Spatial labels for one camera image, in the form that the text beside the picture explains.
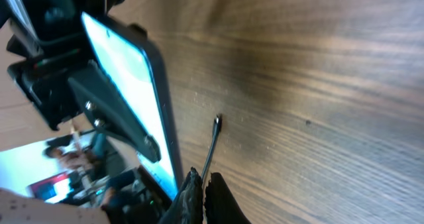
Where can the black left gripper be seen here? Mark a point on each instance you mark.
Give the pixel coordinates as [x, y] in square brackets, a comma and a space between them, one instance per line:
[58, 82]

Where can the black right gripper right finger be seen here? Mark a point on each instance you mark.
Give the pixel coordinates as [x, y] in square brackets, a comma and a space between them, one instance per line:
[220, 204]

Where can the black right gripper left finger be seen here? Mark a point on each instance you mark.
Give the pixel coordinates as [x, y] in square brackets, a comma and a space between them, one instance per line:
[187, 207]

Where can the blue Galaxy smartphone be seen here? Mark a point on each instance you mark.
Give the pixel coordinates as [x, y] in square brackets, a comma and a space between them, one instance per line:
[139, 101]

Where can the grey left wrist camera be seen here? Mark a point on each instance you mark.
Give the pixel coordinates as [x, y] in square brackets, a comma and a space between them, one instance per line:
[49, 21]

